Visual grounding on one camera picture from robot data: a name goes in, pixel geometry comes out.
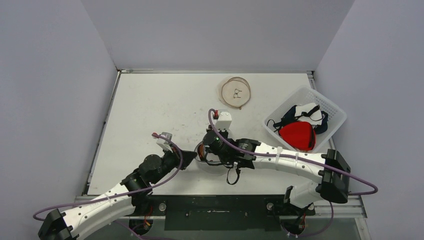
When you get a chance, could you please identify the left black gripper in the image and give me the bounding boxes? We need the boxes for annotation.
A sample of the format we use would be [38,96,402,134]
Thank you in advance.
[150,143,197,185]

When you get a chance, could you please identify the blue-trim mesh laundry bag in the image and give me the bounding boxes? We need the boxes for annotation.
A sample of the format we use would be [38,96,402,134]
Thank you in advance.
[194,142,228,176]

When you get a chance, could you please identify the white bra black straps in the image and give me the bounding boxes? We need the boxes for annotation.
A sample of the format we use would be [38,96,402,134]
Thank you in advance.
[294,102,325,127]

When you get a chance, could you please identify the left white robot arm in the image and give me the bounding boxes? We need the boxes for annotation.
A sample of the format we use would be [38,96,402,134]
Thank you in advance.
[38,149,197,240]

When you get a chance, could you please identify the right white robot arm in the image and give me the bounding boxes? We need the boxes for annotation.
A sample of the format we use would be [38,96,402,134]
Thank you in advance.
[200,130,351,215]

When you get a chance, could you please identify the navy blue bra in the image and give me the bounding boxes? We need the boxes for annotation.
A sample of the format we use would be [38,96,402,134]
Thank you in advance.
[266,103,329,135]

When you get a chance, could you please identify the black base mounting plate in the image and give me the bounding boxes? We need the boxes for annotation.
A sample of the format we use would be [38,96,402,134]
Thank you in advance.
[131,195,316,232]

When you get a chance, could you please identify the white plastic basket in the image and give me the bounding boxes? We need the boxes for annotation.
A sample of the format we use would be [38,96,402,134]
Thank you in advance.
[262,86,347,153]

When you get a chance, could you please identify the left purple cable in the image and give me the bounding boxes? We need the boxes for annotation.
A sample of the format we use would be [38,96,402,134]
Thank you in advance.
[32,133,185,222]

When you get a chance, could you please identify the purple cable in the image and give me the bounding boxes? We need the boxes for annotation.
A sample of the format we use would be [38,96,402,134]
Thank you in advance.
[32,133,185,222]
[207,108,379,197]

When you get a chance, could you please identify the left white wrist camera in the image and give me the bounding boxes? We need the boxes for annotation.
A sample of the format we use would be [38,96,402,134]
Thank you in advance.
[156,132,173,152]

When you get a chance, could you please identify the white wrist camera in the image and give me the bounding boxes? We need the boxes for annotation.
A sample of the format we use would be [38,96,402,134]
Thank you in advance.
[212,109,232,132]
[156,132,173,152]

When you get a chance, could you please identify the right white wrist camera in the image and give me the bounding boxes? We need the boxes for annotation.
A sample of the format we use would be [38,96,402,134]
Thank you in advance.
[212,109,232,132]

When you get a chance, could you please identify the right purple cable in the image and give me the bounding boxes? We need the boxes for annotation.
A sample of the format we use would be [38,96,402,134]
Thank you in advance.
[207,108,379,197]

